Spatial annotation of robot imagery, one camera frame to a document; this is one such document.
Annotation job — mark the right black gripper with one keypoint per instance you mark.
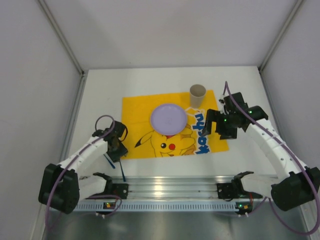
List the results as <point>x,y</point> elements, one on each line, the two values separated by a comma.
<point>216,118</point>

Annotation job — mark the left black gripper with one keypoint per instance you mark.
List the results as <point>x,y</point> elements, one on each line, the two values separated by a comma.
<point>117,152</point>

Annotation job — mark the blue metallic fork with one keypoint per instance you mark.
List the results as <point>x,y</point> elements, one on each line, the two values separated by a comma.
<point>109,161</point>

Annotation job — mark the blue metallic spoon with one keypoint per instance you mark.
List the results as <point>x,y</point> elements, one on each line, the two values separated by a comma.
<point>122,172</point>

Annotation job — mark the beige paper cup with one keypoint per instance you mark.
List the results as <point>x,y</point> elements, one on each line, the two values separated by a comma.
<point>197,94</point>

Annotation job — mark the purple plastic plate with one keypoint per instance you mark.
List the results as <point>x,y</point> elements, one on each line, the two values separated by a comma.
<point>168,119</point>

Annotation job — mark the yellow pikachu cloth placemat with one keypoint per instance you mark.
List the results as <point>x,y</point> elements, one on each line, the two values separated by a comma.
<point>143,142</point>

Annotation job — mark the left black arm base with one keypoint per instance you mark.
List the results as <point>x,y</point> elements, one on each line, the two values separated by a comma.
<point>102,186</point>

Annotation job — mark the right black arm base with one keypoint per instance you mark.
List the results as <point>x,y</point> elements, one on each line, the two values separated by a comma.
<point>234,189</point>

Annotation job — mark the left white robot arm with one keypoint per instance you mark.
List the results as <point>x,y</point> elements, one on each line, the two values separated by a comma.
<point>81,160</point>

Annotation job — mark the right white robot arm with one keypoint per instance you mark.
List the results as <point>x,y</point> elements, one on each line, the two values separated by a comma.
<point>296,183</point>

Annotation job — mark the aluminium mounting rail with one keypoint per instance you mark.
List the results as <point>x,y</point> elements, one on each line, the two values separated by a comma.
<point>175,187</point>

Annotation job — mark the slotted grey cable duct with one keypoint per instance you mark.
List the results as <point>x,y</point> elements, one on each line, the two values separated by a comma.
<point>163,206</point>

